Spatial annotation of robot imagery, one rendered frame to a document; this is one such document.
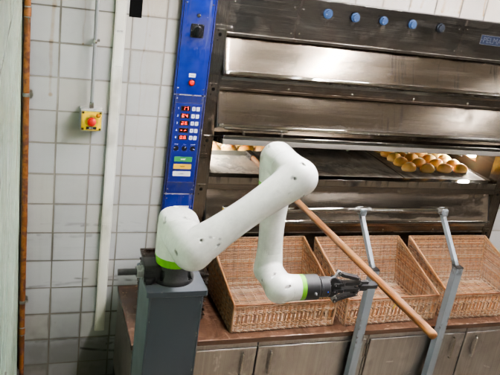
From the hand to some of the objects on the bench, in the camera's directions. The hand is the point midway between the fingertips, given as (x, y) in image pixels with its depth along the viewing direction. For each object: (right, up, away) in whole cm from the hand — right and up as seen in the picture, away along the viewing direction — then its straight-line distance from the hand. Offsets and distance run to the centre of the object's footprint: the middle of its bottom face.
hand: (367, 285), depth 231 cm
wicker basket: (-35, -25, +97) cm, 106 cm away
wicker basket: (+79, -27, +138) cm, 161 cm away
